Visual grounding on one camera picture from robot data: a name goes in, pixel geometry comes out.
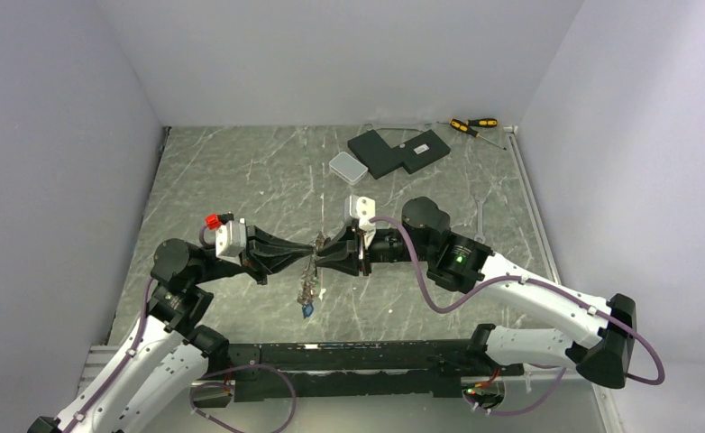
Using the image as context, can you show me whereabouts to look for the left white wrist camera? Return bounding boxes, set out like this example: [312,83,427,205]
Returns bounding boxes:
[205,213,247,261]

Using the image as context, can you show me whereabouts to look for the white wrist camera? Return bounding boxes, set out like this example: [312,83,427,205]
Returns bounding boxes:
[343,195,376,232]
[205,213,247,261]

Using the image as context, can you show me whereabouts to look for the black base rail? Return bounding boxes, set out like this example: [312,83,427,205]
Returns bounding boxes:
[204,339,524,402]

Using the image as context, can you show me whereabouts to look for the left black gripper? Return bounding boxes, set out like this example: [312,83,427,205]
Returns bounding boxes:
[189,223,313,284]

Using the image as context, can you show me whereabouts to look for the yellow black screwdriver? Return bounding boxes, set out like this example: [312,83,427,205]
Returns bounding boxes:
[442,118,499,129]
[451,126,506,150]

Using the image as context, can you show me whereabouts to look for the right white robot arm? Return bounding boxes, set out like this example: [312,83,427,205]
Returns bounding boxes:
[316,196,636,389]

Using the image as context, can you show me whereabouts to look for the black network switch small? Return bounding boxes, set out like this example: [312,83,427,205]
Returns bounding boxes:
[398,129,451,174]

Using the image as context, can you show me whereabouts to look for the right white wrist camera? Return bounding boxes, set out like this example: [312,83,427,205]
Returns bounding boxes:
[343,195,376,232]

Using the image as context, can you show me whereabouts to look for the purple cable base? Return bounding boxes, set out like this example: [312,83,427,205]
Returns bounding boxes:
[188,363,298,433]
[465,358,667,418]

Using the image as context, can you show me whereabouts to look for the black network switch large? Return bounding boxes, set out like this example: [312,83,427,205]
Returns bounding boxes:
[347,130,406,180]

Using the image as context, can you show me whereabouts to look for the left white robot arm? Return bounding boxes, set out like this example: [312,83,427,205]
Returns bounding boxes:
[29,220,314,432]

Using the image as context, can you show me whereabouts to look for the silver wrench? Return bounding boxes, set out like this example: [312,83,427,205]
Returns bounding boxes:
[474,194,486,244]

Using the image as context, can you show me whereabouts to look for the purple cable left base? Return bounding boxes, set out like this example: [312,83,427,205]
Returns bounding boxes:
[188,363,298,433]

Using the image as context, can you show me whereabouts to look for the silver disc keyring with keys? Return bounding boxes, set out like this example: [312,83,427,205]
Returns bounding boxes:
[297,232,327,319]

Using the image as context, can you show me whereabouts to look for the white network switch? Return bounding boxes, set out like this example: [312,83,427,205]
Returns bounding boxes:
[329,152,369,185]

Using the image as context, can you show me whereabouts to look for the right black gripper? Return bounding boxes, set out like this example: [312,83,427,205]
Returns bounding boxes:
[316,225,434,276]

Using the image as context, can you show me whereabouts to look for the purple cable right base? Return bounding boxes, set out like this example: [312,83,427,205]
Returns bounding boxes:
[465,358,667,418]

